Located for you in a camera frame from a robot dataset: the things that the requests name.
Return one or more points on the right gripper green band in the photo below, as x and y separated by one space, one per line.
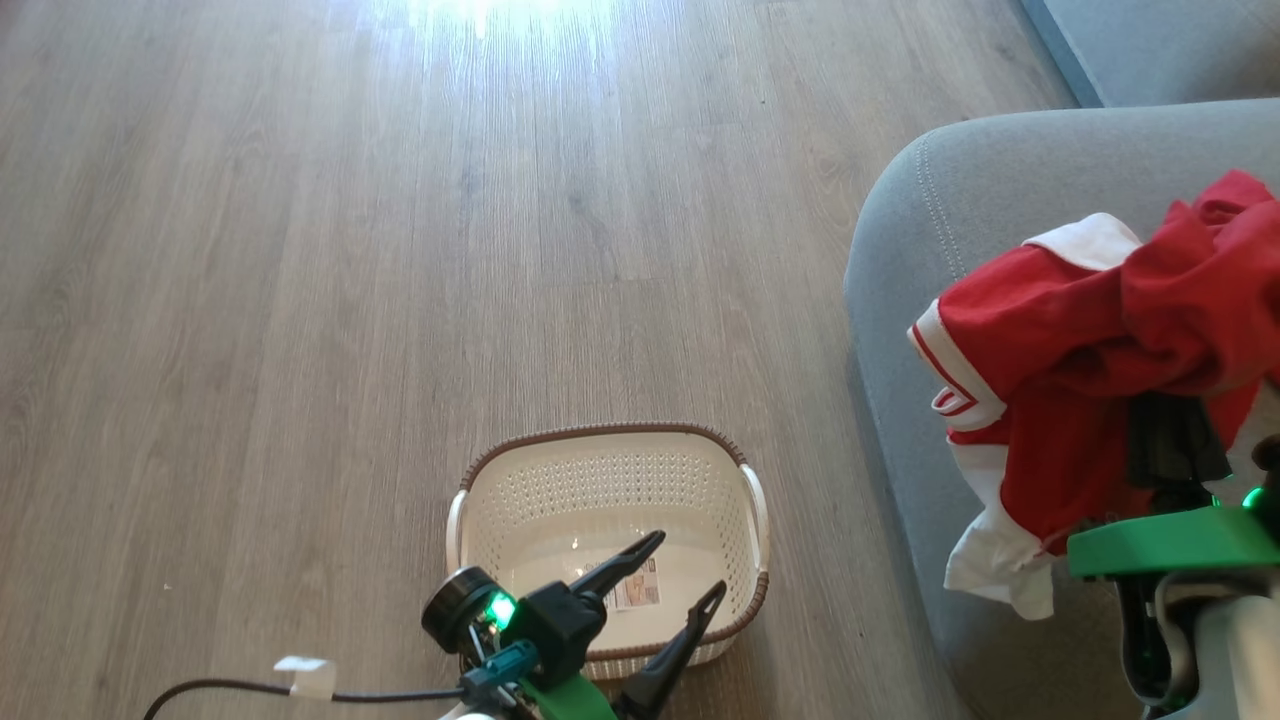
1180 540

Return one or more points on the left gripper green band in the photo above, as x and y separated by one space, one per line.
565 625

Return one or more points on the red and white jersey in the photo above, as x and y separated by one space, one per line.
1060 340

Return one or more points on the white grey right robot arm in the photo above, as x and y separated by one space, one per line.
1230 650

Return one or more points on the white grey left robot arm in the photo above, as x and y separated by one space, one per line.
470 713

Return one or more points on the white plastic laundry basket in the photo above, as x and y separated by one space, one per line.
600 490

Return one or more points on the grey sofa seat cushion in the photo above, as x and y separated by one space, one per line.
1170 50

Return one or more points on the grey fabric sofa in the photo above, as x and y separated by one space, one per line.
950 200

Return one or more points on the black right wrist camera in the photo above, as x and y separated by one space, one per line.
1268 465

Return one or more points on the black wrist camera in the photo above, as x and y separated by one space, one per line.
455 605
1268 465

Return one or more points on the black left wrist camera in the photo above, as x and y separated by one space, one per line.
455 605

